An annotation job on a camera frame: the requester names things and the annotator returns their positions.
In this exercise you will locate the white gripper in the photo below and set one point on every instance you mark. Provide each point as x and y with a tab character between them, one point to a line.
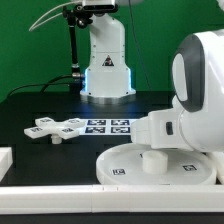
159	129

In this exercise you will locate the white round table top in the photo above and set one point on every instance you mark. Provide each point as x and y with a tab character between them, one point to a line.
136	164

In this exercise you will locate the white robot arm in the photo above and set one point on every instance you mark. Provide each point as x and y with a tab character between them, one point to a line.
196	120

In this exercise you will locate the white fiducial marker sheet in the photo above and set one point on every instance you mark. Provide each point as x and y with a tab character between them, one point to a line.
106	127

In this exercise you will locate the white right fence bar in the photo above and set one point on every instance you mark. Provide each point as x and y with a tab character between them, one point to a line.
218	160

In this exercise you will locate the white fence bar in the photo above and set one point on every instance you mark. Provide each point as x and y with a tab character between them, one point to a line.
6	160
218	160
102	198

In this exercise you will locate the white front fence bar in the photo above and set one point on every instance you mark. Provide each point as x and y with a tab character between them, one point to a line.
102	198

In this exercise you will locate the white cross-shaped table base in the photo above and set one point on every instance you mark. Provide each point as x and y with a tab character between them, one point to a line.
57	130

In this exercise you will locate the white left fence bar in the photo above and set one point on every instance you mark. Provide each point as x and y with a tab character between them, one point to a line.
6	160

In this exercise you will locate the black camera on mount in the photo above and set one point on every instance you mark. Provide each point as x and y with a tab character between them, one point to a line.
99	5

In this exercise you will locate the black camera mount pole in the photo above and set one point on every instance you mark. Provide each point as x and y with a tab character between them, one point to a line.
76	17

